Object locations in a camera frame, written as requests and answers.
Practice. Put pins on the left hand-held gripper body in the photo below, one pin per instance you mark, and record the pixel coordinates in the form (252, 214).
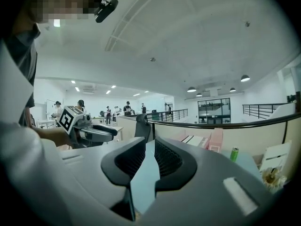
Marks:
(70, 119)

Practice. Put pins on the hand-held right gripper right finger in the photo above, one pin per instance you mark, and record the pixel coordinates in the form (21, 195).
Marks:
(200, 185)

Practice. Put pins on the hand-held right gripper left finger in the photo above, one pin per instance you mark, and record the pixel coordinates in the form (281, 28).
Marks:
(105, 168)

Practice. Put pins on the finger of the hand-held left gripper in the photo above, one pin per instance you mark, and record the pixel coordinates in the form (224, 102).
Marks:
(108, 129)
(96, 136)

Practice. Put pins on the person's left forearm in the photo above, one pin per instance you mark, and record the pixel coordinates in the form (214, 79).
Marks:
(54, 135)

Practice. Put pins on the light wooden table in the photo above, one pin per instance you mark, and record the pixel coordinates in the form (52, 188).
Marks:
(120, 129)

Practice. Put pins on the black office chair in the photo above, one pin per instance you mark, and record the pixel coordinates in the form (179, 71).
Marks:
(142, 126)

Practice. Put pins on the white grey striped book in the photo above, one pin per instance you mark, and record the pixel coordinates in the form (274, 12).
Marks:
(195, 140)

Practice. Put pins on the green bottle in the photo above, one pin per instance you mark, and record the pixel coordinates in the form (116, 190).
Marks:
(234, 154)

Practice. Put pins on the pink file box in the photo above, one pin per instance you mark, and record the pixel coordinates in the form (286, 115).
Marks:
(216, 138)

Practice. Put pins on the black metal balustrade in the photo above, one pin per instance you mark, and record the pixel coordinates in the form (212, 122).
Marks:
(174, 114)
(263, 110)

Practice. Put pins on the dried flower bouquet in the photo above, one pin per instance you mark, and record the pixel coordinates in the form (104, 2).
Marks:
(272, 179)

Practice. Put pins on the pendant ceiling lamp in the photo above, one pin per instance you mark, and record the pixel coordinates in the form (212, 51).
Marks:
(232, 89)
(245, 78)
(191, 89)
(199, 94)

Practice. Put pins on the person's head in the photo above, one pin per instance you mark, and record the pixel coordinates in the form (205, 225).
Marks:
(58, 1)

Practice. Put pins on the black head-worn camera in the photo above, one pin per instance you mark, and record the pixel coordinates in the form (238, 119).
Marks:
(107, 10)

